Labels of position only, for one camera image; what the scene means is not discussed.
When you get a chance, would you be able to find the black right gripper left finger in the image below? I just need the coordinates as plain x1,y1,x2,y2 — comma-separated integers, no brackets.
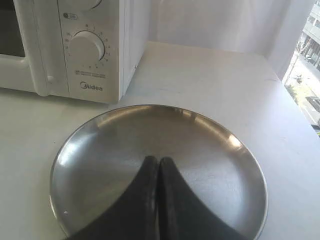
68,156,159,240

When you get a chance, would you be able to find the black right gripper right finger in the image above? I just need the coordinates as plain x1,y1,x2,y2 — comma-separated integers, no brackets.
157,157,242,240

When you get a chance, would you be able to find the white microwave door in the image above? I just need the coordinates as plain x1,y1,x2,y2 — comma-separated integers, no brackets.
0,0,70,97

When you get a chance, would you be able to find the white box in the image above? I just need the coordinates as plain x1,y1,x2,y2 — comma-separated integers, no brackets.
0,0,151,104

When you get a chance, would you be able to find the round stainless steel plate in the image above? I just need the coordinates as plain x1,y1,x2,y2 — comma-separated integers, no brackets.
50,104,268,240

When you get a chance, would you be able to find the white lower timer knob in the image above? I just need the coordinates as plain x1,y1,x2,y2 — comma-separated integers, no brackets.
68,30,105,63

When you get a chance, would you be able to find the white upper power knob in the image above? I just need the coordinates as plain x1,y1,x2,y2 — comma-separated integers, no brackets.
81,0,102,11

